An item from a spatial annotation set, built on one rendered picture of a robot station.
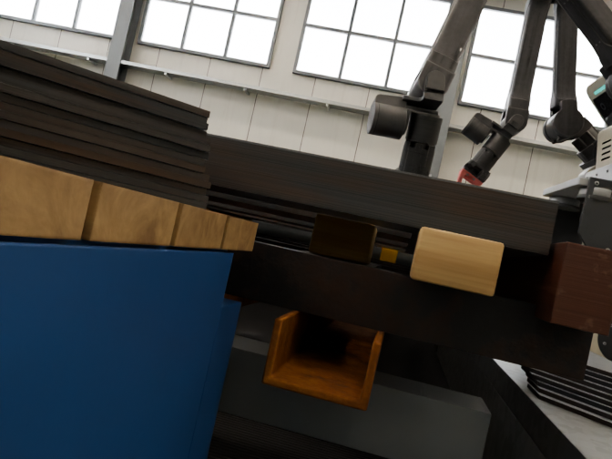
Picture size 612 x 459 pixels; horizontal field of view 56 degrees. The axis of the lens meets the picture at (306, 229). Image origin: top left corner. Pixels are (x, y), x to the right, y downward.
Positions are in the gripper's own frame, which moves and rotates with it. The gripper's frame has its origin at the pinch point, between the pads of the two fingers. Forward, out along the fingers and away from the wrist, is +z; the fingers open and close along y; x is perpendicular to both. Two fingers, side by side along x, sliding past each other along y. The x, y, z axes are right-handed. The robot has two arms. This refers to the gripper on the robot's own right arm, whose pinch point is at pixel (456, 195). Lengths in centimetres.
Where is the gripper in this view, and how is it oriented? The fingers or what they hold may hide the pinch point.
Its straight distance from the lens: 163.2
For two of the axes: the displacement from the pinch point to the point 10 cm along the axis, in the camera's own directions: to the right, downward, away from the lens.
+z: -6.2, 7.9, 0.3
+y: -1.1, -0.4, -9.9
